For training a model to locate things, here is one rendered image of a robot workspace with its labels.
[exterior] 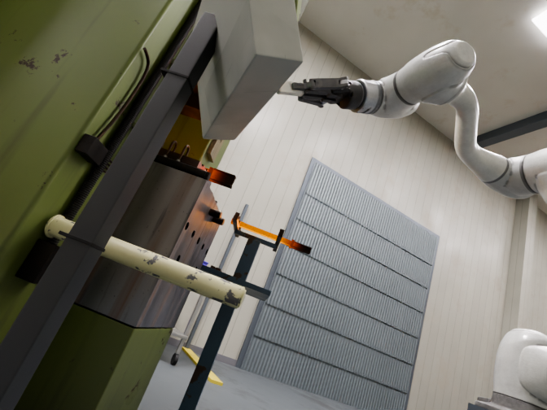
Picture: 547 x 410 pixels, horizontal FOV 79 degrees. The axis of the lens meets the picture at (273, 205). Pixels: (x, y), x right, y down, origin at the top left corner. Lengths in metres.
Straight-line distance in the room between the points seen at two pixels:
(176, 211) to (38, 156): 0.36
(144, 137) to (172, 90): 0.10
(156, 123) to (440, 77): 0.64
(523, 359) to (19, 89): 1.54
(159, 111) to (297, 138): 5.02
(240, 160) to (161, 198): 4.02
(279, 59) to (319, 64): 5.97
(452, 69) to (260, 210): 4.25
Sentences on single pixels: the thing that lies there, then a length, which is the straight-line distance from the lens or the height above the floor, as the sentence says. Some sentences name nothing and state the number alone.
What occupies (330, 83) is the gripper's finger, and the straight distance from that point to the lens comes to 0.87.
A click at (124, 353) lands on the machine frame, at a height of 0.40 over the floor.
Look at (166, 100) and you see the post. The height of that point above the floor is 0.86.
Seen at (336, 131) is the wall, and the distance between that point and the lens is 6.08.
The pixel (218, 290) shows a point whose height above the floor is 0.62.
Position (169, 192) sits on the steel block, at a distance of 1.02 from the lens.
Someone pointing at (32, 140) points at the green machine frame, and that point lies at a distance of 0.88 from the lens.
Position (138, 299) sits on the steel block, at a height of 0.53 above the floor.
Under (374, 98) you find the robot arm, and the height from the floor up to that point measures 1.22.
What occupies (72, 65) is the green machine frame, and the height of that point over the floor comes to 0.97.
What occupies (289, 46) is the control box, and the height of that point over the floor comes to 0.97.
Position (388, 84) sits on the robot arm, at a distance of 0.99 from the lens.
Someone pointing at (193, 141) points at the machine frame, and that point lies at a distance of 1.55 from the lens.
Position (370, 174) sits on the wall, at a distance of 6.29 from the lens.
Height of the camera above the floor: 0.58
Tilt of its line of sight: 20 degrees up
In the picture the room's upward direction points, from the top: 22 degrees clockwise
